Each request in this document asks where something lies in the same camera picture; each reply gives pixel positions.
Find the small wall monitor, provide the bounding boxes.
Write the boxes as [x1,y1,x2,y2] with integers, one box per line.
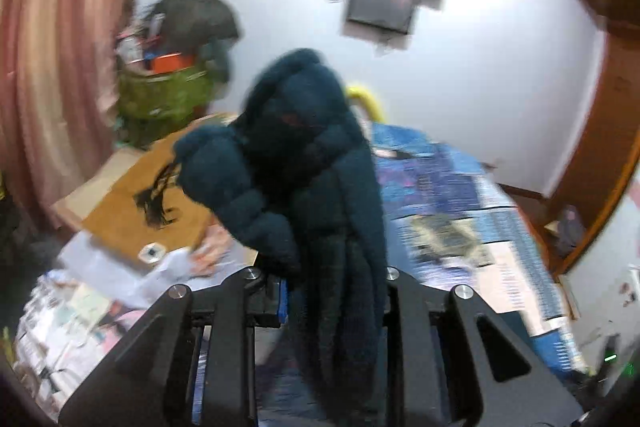
[345,0,420,36]

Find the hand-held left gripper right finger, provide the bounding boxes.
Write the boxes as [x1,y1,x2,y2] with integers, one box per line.
[383,266,587,427]

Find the orange box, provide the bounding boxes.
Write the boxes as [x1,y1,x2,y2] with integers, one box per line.
[149,51,196,76]

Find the dark teal fleece pants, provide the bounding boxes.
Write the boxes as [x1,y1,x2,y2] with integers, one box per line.
[132,48,389,427]

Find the wooden wardrobe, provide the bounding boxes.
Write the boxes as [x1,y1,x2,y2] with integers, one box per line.
[542,0,640,279]

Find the green storage bin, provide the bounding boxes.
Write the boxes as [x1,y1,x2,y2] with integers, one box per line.
[115,61,211,144]

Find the beige cushion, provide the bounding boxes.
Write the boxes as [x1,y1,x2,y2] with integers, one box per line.
[52,146,152,229]

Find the patchwork bed blanket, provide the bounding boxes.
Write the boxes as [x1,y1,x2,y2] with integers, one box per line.
[195,122,592,427]

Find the grey-blue garment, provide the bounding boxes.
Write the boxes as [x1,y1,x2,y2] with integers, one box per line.
[202,39,234,86]

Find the pink striped curtain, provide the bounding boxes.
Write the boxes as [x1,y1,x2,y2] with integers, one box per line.
[0,0,177,229]

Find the pile of small white boxes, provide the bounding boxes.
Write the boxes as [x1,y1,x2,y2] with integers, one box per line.
[14,276,152,409]

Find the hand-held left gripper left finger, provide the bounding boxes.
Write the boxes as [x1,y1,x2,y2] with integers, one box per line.
[57,267,289,427]

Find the wooden lap desk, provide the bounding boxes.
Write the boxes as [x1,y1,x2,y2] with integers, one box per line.
[82,116,261,274]

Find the grey bag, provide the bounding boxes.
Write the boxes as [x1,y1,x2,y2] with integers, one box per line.
[554,205,587,259]

